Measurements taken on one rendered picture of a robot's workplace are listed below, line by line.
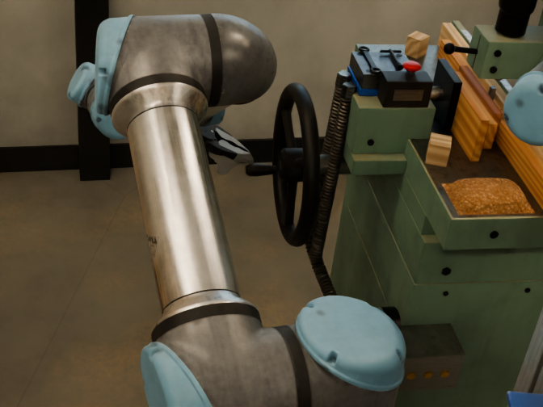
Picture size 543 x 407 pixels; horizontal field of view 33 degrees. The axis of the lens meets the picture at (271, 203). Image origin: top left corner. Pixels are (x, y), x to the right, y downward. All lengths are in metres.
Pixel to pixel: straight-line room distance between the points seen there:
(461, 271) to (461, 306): 0.08
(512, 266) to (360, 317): 0.67
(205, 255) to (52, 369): 1.42
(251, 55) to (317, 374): 0.41
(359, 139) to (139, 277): 1.20
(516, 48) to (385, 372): 0.80
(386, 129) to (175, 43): 0.55
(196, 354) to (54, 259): 1.79
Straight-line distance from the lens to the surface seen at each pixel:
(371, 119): 1.52
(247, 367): 0.89
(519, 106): 0.99
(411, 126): 1.55
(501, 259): 1.57
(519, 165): 1.53
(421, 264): 1.52
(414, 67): 1.52
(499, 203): 1.42
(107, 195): 2.91
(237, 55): 1.11
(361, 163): 1.54
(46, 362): 2.36
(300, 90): 1.54
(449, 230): 1.39
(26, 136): 2.98
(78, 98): 1.58
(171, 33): 1.10
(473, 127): 1.52
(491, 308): 1.64
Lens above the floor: 1.67
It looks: 35 degrees down
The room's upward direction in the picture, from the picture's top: 7 degrees clockwise
